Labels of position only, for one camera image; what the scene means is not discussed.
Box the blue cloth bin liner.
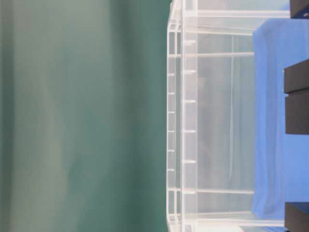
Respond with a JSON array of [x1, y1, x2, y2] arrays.
[[252, 18, 309, 220]]

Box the black RealSense D415 box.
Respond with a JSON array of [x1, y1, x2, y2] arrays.
[[284, 60, 309, 134]]

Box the clear plastic storage bin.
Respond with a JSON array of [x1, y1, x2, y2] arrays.
[[166, 0, 309, 232]]

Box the black RealSense D435i box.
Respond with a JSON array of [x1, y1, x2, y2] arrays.
[[284, 202, 309, 232], [290, 0, 309, 19]]

